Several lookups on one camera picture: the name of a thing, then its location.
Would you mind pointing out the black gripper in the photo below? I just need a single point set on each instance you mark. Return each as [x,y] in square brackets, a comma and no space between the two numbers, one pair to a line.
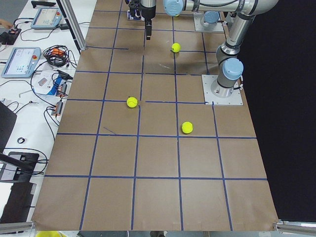
[147,13]

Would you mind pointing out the clear tennis ball can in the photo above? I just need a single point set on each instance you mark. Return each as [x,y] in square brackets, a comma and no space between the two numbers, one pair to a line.
[135,15]

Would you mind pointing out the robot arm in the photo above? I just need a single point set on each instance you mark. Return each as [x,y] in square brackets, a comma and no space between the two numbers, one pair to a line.
[246,7]
[230,68]

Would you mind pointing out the tennis ball centre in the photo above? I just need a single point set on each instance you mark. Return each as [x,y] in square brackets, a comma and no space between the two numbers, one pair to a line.
[176,47]

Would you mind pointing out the tennis ball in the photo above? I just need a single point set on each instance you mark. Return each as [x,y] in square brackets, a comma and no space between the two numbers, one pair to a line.
[187,127]
[132,102]
[176,47]

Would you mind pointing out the tennis ball near right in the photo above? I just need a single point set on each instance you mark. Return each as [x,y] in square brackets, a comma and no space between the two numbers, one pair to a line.
[132,102]

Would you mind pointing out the tennis ball far right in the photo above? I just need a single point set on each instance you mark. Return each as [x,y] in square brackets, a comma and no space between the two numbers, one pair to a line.
[187,127]

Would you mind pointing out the far teach pendant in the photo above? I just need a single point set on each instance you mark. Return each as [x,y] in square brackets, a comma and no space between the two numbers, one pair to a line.
[46,18]

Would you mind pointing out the teach pendant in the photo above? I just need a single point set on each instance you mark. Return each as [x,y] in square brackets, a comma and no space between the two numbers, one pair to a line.
[21,63]
[46,18]

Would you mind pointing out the white paper box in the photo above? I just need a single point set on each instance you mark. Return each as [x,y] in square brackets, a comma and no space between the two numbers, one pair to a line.
[46,82]

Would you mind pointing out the orange terminal connector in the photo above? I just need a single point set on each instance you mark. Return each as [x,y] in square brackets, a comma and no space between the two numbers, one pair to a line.
[57,110]

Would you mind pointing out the near teach pendant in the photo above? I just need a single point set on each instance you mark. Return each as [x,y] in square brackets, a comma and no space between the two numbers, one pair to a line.
[21,63]

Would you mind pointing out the black laptop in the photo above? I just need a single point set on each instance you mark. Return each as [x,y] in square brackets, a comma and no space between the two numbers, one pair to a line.
[17,169]

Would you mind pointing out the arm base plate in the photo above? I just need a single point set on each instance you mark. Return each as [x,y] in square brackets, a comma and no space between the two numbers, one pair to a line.
[208,22]
[214,94]

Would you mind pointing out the aluminium frame post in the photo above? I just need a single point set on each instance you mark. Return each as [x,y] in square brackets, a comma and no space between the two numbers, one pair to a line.
[71,21]

